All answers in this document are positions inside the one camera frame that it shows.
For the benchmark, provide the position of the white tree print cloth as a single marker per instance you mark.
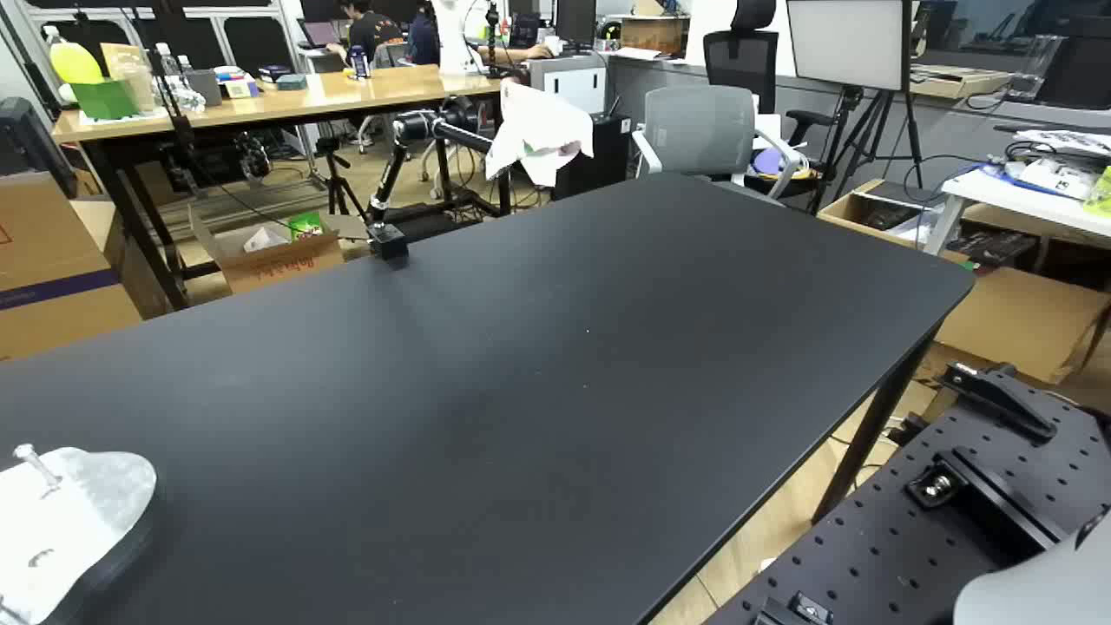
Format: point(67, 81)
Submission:
point(47, 532)

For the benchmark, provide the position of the gray robot base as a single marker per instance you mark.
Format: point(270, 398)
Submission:
point(1043, 585)

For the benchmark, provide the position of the plain white draped cloth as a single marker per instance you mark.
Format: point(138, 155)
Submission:
point(538, 134)

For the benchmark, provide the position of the gray metal cabinet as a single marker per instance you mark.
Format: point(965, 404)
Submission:
point(570, 83)

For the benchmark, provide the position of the small black tripod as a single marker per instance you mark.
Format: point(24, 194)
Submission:
point(336, 178)

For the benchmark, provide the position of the open cardboard box with items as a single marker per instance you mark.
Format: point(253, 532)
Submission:
point(270, 264)

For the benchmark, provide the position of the person in blue shirt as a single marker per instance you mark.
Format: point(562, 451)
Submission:
point(426, 37)

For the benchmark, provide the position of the black office chair with headrest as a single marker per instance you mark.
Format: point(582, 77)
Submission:
point(741, 65)

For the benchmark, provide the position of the shallow wooden tray box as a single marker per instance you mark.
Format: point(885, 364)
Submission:
point(880, 213)

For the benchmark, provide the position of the long wooden desk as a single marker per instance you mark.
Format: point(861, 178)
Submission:
point(290, 105)

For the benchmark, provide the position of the person in dark clothes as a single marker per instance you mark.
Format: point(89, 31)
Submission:
point(361, 31)

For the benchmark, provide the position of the black screen tripod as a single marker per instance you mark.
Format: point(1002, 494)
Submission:
point(880, 125)

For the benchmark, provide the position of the white projection screen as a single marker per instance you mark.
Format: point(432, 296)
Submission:
point(846, 38)

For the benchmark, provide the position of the black perforated breadboard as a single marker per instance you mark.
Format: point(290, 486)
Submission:
point(913, 560)

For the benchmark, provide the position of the black clamp bar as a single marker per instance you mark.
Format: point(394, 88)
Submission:
point(1002, 401)

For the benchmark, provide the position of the white side table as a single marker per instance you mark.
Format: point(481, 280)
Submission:
point(995, 194)

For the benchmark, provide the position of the plain flat cardboard box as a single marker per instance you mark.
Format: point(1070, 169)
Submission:
point(1017, 316)

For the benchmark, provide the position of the small wooden desk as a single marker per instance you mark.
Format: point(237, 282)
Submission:
point(960, 81)

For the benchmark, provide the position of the green box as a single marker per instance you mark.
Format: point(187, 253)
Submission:
point(105, 99)

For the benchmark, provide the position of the cardboard box with purple stripe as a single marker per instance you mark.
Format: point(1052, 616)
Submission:
point(53, 253)

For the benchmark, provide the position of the stack of papers and bags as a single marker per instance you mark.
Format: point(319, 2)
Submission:
point(1059, 156)

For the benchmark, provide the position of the yellow bag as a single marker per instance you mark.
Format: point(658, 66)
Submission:
point(70, 60)

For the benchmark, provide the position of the black articulated camera mount arm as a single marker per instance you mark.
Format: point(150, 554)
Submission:
point(387, 236)

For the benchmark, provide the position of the gray office chair white frame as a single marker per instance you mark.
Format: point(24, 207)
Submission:
point(696, 125)

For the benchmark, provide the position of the black mounting bracket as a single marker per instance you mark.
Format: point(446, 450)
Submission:
point(960, 486)

